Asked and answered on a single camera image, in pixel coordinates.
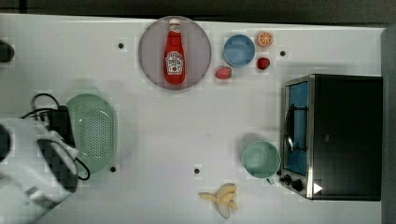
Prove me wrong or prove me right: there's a black toaster oven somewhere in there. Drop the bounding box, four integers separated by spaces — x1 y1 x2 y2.
277 74 383 202

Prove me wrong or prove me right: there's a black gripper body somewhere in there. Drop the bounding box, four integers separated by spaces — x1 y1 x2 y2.
49 105 76 147

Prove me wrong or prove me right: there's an orange slice toy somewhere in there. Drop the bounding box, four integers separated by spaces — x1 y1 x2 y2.
256 32 274 47

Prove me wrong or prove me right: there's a green strainer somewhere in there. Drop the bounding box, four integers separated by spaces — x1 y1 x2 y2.
66 93 118 174

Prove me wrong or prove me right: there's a red toy strawberry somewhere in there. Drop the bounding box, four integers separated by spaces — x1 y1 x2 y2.
215 66 232 80

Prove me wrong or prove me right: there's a peeled toy banana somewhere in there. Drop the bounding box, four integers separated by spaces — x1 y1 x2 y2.
199 183 238 219

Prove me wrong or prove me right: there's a dark red toy fruit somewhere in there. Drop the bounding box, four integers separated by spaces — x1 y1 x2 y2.
257 58 271 70

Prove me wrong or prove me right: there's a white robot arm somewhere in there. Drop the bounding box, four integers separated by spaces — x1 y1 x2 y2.
1 118 78 224

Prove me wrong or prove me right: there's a red ketchup bottle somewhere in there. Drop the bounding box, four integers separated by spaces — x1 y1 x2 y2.
163 18 186 85

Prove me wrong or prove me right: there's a grey round plate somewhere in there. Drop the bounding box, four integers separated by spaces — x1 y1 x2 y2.
138 16 211 91

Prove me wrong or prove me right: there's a blue bowl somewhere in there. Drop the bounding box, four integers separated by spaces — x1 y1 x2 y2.
223 35 256 67

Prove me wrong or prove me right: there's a green mug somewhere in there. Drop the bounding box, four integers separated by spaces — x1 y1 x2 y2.
240 141 281 185

